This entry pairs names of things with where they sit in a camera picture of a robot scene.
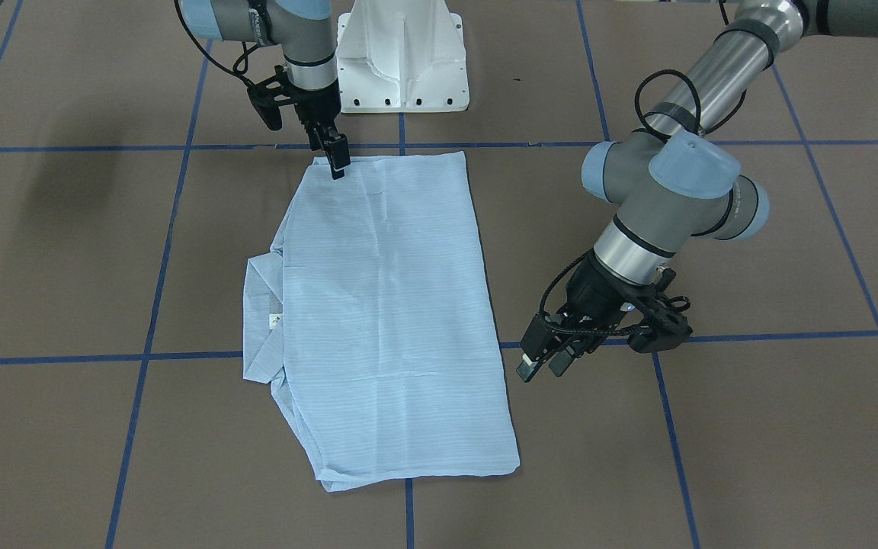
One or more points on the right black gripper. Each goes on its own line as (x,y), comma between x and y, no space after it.
(316,109)

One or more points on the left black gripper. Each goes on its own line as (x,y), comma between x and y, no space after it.
(589,291)

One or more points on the light blue button-up shirt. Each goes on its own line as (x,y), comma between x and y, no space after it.
(370,319)

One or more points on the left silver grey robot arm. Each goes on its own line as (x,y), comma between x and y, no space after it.
(670,183)

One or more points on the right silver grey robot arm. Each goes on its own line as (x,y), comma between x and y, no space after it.
(227,33)

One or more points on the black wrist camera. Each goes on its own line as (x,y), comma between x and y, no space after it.
(664,325)
(269,96)

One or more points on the white camera mast base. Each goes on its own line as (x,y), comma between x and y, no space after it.
(402,57)

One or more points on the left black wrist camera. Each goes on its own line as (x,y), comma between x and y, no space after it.
(664,325)

